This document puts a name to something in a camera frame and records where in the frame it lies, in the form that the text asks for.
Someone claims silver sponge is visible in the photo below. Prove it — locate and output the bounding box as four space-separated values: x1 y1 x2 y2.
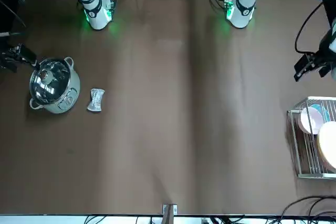
86 88 106 112

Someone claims pink plate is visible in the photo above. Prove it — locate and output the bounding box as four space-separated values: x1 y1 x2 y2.
300 106 323 135

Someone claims glass pot lid with knob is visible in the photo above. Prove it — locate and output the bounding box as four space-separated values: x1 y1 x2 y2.
29 58 72 104

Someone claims large cream plate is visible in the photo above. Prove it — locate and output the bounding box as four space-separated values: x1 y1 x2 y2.
316 121 336 170

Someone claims black floor cable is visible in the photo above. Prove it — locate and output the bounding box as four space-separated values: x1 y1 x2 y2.
83 215 162 224
278 195 336 222

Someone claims left arm gripper black body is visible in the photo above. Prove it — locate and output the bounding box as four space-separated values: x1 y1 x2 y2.
314 28 336 64

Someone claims pale cooking pot with handles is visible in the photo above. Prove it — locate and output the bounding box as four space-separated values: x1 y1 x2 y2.
28 56 81 114

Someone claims teal plate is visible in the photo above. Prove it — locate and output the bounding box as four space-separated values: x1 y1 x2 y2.
308 102 331 123

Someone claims right arm gripper black body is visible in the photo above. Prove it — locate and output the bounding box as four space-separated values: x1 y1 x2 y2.
0 45 24 63

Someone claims silver wire dish rack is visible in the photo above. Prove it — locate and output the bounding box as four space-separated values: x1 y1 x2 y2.
286 96 336 179

